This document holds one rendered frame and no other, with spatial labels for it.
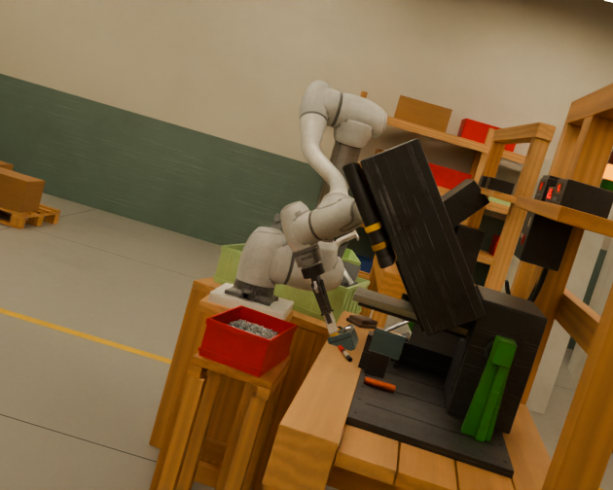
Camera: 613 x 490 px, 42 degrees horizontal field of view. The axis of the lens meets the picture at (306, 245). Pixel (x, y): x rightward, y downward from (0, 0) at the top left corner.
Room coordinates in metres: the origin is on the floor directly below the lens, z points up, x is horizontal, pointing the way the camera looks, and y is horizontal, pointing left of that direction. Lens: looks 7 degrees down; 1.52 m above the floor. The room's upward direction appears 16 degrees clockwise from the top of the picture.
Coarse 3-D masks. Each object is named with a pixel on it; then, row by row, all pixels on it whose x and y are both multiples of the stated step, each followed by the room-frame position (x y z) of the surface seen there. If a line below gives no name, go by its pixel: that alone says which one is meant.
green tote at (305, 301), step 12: (228, 252) 3.57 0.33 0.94; (240, 252) 3.55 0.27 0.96; (228, 264) 3.56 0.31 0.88; (216, 276) 3.58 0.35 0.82; (228, 276) 3.56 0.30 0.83; (276, 288) 3.49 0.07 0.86; (288, 288) 3.48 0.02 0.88; (336, 288) 3.42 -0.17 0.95; (348, 288) 3.42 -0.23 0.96; (300, 300) 3.46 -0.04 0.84; (312, 300) 3.44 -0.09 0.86; (336, 300) 3.42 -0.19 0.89; (348, 300) 3.50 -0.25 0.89; (300, 312) 3.46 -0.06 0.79; (312, 312) 3.44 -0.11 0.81; (336, 312) 3.41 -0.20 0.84
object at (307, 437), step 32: (320, 352) 2.45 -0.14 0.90; (352, 352) 2.57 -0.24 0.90; (320, 384) 2.11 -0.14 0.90; (352, 384) 2.20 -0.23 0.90; (288, 416) 1.79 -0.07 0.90; (320, 416) 1.86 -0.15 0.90; (288, 448) 1.73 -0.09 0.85; (320, 448) 1.72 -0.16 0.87; (288, 480) 1.72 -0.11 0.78; (320, 480) 1.72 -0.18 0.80
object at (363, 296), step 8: (360, 288) 2.45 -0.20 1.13; (360, 296) 2.31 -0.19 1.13; (368, 296) 2.35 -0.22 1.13; (376, 296) 2.39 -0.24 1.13; (384, 296) 2.44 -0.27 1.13; (360, 304) 2.32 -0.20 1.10; (368, 304) 2.31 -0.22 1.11; (376, 304) 2.30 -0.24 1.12; (384, 304) 2.30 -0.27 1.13; (392, 304) 2.32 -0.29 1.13; (400, 304) 2.36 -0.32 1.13; (408, 304) 2.40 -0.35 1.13; (384, 312) 2.31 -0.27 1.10; (392, 312) 2.30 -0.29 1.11; (400, 312) 2.30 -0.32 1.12; (408, 312) 2.29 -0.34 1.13; (408, 320) 2.30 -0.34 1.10; (416, 320) 2.30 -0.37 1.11; (456, 328) 2.28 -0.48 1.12; (464, 328) 2.28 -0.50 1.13; (464, 336) 2.28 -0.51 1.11
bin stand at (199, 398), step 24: (192, 360) 2.36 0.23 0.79; (288, 360) 2.62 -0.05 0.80; (192, 384) 2.36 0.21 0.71; (216, 384) 2.64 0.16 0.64; (264, 384) 2.33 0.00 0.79; (192, 408) 2.36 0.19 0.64; (264, 408) 2.34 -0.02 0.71; (192, 432) 2.40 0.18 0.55; (240, 432) 2.34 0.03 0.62; (264, 432) 2.61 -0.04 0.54; (168, 456) 2.36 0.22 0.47; (192, 456) 2.64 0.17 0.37; (240, 456) 2.34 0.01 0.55; (168, 480) 2.36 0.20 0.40; (192, 480) 2.65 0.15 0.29; (240, 480) 2.34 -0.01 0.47
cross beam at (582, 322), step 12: (564, 300) 2.56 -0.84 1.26; (576, 300) 2.49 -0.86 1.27; (564, 312) 2.51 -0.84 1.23; (576, 312) 2.36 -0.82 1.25; (588, 312) 2.27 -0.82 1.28; (564, 324) 2.46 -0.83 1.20; (576, 324) 2.31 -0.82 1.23; (588, 324) 2.19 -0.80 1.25; (576, 336) 2.27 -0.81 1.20; (588, 336) 2.15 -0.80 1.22; (588, 348) 2.11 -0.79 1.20
